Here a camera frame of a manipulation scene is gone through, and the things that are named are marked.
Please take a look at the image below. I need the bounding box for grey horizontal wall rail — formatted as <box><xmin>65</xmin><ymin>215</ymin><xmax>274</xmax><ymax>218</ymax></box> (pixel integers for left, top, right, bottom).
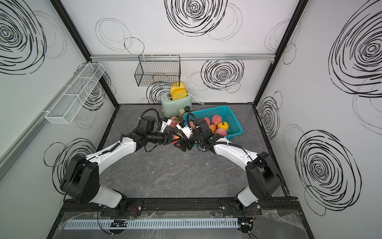
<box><xmin>90</xmin><ymin>53</ymin><xmax>276</xmax><ymax>62</ymax></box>

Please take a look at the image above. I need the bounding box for yellow toast slice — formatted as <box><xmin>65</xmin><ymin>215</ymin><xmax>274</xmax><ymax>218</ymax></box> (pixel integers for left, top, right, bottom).
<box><xmin>172</xmin><ymin>88</ymin><xmax>188</xmax><ymax>101</ymax></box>
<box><xmin>170</xmin><ymin>81</ymin><xmax>185</xmax><ymax>96</ymax></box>

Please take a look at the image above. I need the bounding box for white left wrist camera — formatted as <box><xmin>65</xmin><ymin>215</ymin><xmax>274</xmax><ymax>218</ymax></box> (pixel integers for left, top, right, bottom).
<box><xmin>160</xmin><ymin>119</ymin><xmax>172</xmax><ymax>132</ymax></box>

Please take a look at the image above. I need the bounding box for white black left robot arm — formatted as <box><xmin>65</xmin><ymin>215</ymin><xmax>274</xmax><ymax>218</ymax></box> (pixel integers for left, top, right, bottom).
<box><xmin>60</xmin><ymin>132</ymin><xmax>173</xmax><ymax>208</ymax></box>

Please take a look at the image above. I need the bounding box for mint green toaster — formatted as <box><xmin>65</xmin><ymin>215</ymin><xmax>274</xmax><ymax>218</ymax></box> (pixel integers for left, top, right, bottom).
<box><xmin>160</xmin><ymin>93</ymin><xmax>193</xmax><ymax>118</ymax></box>

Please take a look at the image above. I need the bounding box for teal plastic basket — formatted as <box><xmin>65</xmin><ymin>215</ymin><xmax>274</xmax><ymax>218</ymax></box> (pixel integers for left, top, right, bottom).
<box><xmin>192</xmin><ymin>106</ymin><xmax>243</xmax><ymax>140</ymax></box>

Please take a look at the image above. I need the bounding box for yellow peach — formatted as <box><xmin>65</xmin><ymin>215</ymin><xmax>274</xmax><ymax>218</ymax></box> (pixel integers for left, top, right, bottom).
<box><xmin>217</xmin><ymin>121</ymin><xmax>229</xmax><ymax>131</ymax></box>

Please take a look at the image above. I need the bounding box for yellow toast slice left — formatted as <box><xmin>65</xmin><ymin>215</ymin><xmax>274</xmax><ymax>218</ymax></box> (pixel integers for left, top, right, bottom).
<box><xmin>170</xmin><ymin>81</ymin><xmax>185</xmax><ymax>96</ymax></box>

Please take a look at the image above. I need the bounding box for pink peach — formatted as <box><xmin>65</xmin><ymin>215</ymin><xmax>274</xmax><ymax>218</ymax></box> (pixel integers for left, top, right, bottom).
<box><xmin>215</xmin><ymin>128</ymin><xmax>227</xmax><ymax>136</ymax></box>
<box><xmin>211</xmin><ymin>115</ymin><xmax>222</xmax><ymax>126</ymax></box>
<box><xmin>170</xmin><ymin>117</ymin><xmax>180</xmax><ymax>128</ymax></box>
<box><xmin>189</xmin><ymin>120</ymin><xmax>196</xmax><ymax>130</ymax></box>
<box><xmin>204</xmin><ymin>117</ymin><xmax>211</xmax><ymax>125</ymax></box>

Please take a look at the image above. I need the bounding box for yellow toast slice right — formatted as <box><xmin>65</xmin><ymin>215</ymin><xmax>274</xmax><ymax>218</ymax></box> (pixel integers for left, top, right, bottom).
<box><xmin>172</xmin><ymin>88</ymin><xmax>188</xmax><ymax>101</ymax></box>

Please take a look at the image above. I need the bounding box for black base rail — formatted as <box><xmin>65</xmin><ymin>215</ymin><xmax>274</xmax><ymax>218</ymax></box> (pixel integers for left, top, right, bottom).
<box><xmin>59</xmin><ymin>197</ymin><xmax>300</xmax><ymax>217</ymax></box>

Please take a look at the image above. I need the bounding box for glass spice jar silver lid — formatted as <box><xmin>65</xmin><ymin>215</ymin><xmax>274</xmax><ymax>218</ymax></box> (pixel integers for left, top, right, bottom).
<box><xmin>178</xmin><ymin>108</ymin><xmax>186</xmax><ymax>120</ymax></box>

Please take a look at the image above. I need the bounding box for black wire hanging basket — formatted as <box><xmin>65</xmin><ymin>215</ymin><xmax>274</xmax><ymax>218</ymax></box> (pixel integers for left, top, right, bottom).
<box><xmin>134</xmin><ymin>54</ymin><xmax>182</xmax><ymax>87</ymax></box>

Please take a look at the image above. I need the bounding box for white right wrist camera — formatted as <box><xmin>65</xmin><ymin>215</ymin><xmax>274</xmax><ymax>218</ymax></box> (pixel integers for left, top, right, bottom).
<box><xmin>176</xmin><ymin>120</ymin><xmax>193</xmax><ymax>138</ymax></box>

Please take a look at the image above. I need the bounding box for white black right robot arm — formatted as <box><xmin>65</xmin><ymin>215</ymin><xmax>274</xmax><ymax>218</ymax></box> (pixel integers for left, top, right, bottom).
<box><xmin>172</xmin><ymin>133</ymin><xmax>284</xmax><ymax>208</ymax></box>

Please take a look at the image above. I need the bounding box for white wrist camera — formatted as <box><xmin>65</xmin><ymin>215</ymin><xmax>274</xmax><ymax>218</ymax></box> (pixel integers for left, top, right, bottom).
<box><xmin>176</xmin><ymin>120</ymin><xmax>193</xmax><ymax>138</ymax></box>
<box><xmin>160</xmin><ymin>119</ymin><xmax>172</xmax><ymax>132</ymax></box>

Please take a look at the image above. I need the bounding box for white toaster power cable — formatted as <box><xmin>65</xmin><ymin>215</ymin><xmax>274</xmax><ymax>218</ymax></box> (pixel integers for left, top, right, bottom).
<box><xmin>187</xmin><ymin>93</ymin><xmax>206</xmax><ymax>106</ymax></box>

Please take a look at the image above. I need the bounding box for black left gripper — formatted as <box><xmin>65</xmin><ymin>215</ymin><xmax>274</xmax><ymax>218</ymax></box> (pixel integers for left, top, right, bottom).
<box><xmin>147</xmin><ymin>130</ymin><xmax>182</xmax><ymax>145</ymax></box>

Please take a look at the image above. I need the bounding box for black corner frame post right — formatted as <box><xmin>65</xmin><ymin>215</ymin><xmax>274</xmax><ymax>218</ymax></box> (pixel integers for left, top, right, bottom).
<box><xmin>253</xmin><ymin>0</ymin><xmax>309</xmax><ymax>107</ymax></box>

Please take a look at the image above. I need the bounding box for orange wrinkled peach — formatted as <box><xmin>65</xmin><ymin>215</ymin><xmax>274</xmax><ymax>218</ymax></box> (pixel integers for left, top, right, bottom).
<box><xmin>172</xmin><ymin>134</ymin><xmax>183</xmax><ymax>141</ymax></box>
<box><xmin>209</xmin><ymin>124</ymin><xmax>217</xmax><ymax>133</ymax></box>

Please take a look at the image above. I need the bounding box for black corner frame post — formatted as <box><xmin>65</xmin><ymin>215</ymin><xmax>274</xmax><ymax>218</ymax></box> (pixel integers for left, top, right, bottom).
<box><xmin>50</xmin><ymin>0</ymin><xmax>119</xmax><ymax>109</ymax></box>
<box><xmin>253</xmin><ymin>0</ymin><xmax>309</xmax><ymax>107</ymax></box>

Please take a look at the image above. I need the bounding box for white wire wall shelf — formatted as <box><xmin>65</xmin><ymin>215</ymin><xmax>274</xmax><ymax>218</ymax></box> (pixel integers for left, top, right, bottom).
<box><xmin>45</xmin><ymin>63</ymin><xmax>105</xmax><ymax>124</ymax></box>

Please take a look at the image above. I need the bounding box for black corner frame post left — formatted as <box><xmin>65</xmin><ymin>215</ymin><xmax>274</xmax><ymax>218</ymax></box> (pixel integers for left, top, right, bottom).
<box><xmin>50</xmin><ymin>0</ymin><xmax>119</xmax><ymax>109</ymax></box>

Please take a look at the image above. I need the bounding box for white slotted cable duct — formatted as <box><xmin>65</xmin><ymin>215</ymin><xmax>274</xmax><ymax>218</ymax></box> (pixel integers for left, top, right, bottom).
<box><xmin>64</xmin><ymin>218</ymin><xmax>239</xmax><ymax>231</ymax></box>

